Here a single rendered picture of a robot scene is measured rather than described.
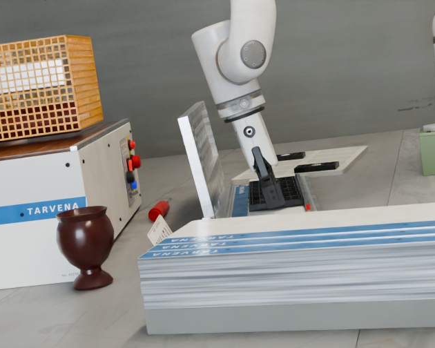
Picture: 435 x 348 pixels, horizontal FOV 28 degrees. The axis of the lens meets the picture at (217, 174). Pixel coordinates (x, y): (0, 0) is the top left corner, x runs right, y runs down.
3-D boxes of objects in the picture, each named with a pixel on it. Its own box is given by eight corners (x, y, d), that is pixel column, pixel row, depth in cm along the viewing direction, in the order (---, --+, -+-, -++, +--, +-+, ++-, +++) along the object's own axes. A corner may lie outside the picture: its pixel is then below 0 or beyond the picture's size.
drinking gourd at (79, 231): (80, 296, 121) (67, 219, 120) (54, 288, 128) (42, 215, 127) (132, 281, 126) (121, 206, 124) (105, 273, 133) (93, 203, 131)
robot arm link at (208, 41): (271, 85, 148) (248, 91, 157) (244, 12, 147) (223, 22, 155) (228, 101, 145) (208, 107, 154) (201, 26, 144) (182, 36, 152)
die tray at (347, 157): (342, 174, 197) (342, 170, 197) (230, 184, 206) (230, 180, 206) (369, 148, 234) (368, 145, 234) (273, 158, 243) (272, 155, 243)
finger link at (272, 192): (273, 170, 149) (286, 206, 150) (273, 167, 153) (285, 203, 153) (255, 176, 150) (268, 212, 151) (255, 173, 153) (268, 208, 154)
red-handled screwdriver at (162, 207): (162, 221, 170) (160, 207, 169) (148, 223, 170) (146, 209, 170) (177, 204, 187) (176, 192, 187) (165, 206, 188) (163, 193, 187)
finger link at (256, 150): (264, 167, 145) (271, 184, 150) (253, 132, 150) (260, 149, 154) (258, 169, 145) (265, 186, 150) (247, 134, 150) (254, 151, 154)
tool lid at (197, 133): (187, 115, 143) (177, 118, 143) (217, 224, 146) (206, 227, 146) (204, 100, 187) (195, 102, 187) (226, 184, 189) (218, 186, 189)
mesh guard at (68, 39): (80, 130, 151) (65, 34, 149) (-33, 145, 153) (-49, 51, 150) (103, 119, 174) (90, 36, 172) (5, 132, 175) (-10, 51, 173)
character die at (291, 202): (304, 204, 154) (302, 198, 154) (249, 211, 155) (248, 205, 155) (302, 201, 159) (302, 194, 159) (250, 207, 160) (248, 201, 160)
